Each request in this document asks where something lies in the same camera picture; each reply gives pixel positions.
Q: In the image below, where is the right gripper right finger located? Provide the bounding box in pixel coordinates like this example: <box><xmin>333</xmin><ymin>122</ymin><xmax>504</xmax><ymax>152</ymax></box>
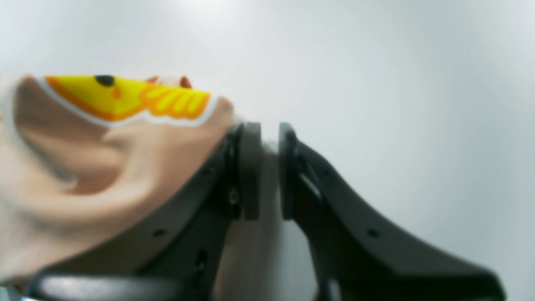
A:
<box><xmin>278</xmin><ymin>122</ymin><xmax>506</xmax><ymax>301</ymax></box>

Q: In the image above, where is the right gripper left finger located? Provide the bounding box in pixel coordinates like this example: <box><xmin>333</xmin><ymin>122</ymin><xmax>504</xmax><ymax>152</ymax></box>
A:
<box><xmin>25</xmin><ymin>122</ymin><xmax>262</xmax><ymax>301</ymax></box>

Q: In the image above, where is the peach pink T-shirt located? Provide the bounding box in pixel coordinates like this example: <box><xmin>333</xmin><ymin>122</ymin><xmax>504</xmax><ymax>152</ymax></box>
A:
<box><xmin>0</xmin><ymin>73</ymin><xmax>280</xmax><ymax>301</ymax></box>

